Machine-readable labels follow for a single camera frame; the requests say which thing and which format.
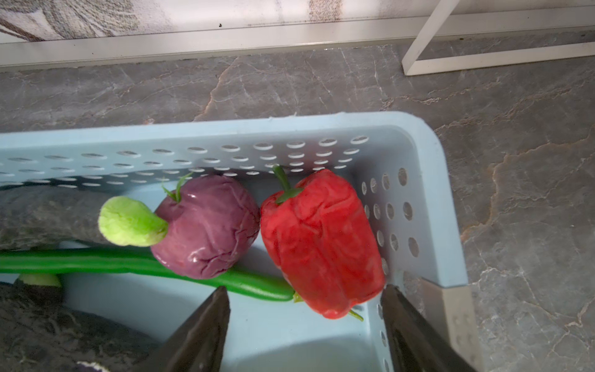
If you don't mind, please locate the blue plastic vegetable basket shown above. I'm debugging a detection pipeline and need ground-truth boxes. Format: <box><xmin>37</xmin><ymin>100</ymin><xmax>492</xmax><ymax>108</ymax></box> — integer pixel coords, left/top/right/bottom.
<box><xmin>1</xmin><ymin>113</ymin><xmax>481</xmax><ymax>371</ymax></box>

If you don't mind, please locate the red pepper toy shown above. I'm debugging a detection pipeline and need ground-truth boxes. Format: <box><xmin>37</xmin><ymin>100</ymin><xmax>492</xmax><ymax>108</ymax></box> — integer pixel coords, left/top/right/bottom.
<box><xmin>260</xmin><ymin>165</ymin><xmax>385</xmax><ymax>300</ymax></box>

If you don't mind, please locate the green chili pepper toy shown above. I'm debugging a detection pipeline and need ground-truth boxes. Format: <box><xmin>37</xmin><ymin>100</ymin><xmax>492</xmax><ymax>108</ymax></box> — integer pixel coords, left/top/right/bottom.
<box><xmin>0</xmin><ymin>247</ymin><xmax>366</xmax><ymax>322</ymax></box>

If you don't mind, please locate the purple onion toy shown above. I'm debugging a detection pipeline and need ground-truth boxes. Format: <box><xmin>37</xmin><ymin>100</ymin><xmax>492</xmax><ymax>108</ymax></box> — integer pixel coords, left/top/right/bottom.
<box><xmin>151</xmin><ymin>175</ymin><xmax>260</xmax><ymax>280</ymax></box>

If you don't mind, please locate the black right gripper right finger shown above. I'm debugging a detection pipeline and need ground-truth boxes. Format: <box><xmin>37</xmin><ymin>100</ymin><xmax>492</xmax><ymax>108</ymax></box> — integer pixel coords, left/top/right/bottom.
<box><xmin>381</xmin><ymin>285</ymin><xmax>474</xmax><ymax>372</ymax></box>

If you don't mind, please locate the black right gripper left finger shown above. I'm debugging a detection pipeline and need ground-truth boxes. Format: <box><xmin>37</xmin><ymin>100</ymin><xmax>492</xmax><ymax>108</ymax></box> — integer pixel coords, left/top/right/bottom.
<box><xmin>133</xmin><ymin>286</ymin><xmax>230</xmax><ymax>372</ymax></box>

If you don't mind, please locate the dark eggplant toy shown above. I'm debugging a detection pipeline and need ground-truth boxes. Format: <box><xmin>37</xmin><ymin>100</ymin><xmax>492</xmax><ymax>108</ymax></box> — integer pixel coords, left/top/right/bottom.
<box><xmin>1</xmin><ymin>282</ymin><xmax>161</xmax><ymax>371</ymax></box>
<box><xmin>0</xmin><ymin>185</ymin><xmax>170</xmax><ymax>252</ymax></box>

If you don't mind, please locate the white wire wooden shelf rack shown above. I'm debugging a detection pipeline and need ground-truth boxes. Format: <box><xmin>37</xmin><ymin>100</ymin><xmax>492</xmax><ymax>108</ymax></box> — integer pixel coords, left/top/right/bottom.
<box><xmin>401</xmin><ymin>0</ymin><xmax>595</xmax><ymax>78</ymax></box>

